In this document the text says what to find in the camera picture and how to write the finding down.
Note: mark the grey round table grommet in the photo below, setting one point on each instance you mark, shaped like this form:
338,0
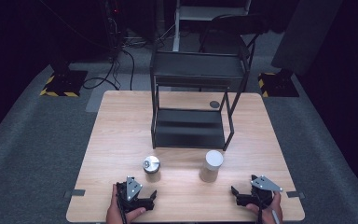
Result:
214,104

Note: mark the black folding chair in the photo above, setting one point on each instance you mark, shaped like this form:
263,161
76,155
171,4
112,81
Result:
236,23

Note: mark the grey upright panel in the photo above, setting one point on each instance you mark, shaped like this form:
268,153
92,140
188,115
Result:
304,34

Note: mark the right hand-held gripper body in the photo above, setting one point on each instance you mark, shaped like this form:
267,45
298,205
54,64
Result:
264,185

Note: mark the black yellow striped base plate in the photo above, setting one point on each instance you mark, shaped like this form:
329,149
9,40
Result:
278,84
63,84

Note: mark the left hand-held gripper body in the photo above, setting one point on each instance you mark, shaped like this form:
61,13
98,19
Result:
132,187

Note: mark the grey tape strip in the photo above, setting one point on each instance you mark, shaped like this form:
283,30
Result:
74,193
296,194

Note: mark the person's left hand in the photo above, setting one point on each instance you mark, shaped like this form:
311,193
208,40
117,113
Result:
114,211

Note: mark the white metal stand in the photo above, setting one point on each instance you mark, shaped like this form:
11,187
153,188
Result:
209,12

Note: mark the glass jar with white lid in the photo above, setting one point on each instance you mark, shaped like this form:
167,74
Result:
212,165

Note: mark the black metal two-tier rack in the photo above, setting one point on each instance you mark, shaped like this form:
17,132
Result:
195,67

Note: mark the dark equipment stand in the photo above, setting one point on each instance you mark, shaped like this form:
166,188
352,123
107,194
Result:
113,28

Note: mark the person's right hand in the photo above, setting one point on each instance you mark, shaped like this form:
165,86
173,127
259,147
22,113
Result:
268,213

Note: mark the glass jar with silver lid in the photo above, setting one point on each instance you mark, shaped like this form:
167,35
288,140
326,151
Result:
151,166

